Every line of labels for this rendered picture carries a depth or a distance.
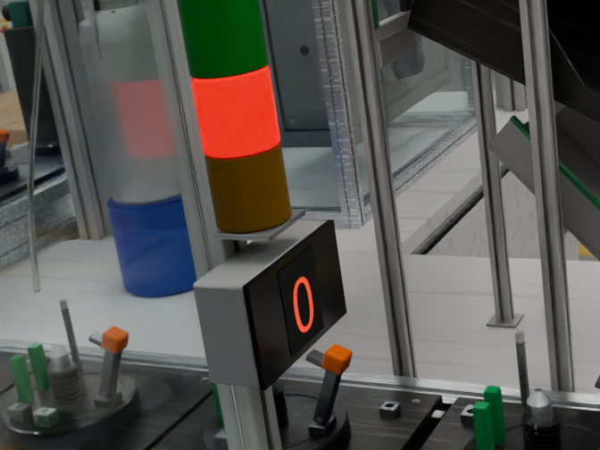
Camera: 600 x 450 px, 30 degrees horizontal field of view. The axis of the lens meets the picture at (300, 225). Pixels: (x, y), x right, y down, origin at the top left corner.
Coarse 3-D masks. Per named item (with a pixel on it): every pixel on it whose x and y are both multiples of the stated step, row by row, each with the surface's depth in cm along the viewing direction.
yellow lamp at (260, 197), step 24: (216, 168) 70; (240, 168) 69; (264, 168) 70; (216, 192) 71; (240, 192) 70; (264, 192) 70; (216, 216) 72; (240, 216) 70; (264, 216) 71; (288, 216) 72
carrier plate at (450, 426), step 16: (464, 400) 107; (480, 400) 106; (448, 416) 104; (512, 416) 102; (576, 416) 101; (592, 416) 100; (432, 432) 102; (448, 432) 101; (464, 432) 101; (432, 448) 99; (448, 448) 99
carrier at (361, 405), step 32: (288, 384) 115; (320, 384) 114; (288, 416) 104; (352, 416) 107; (416, 416) 105; (288, 448) 99; (320, 448) 98; (352, 448) 101; (384, 448) 100; (416, 448) 103
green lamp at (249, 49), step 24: (192, 0) 67; (216, 0) 66; (240, 0) 67; (192, 24) 67; (216, 24) 67; (240, 24) 67; (192, 48) 68; (216, 48) 67; (240, 48) 67; (264, 48) 69; (192, 72) 69; (216, 72) 68; (240, 72) 68
